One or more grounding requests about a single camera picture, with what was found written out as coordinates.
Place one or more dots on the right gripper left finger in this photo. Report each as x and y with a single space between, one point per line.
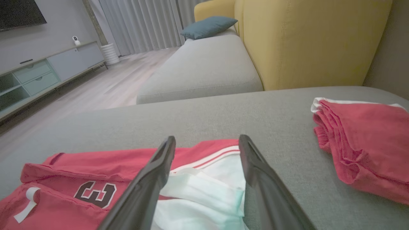
143 191

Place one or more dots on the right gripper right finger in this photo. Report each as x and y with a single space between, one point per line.
268 191

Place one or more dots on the red Bulls basketball jersey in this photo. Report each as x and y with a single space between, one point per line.
80 166

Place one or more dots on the red white-striped basketball shorts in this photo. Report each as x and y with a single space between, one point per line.
374 143

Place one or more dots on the white ribbed plant pot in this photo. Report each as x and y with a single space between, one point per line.
110 54

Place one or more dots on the pale green cabinet drawer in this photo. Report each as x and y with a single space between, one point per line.
41 83
32 72

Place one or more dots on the long low TV cabinet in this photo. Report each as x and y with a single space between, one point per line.
67 62

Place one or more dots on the large yellow sofa backrest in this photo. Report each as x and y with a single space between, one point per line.
313 41

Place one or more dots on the light sheer curtain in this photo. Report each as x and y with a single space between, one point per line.
143 25

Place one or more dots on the tall indoor plant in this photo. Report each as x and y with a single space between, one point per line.
96 25

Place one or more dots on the blue throw pillow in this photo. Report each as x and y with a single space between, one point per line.
207 27

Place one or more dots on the grey curtain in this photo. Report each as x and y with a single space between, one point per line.
188 9

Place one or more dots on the yellow sofa armrest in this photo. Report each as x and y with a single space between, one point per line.
214 9

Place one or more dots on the small white security camera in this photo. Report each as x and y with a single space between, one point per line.
76 40

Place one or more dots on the black wall television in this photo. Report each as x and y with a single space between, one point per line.
19 12

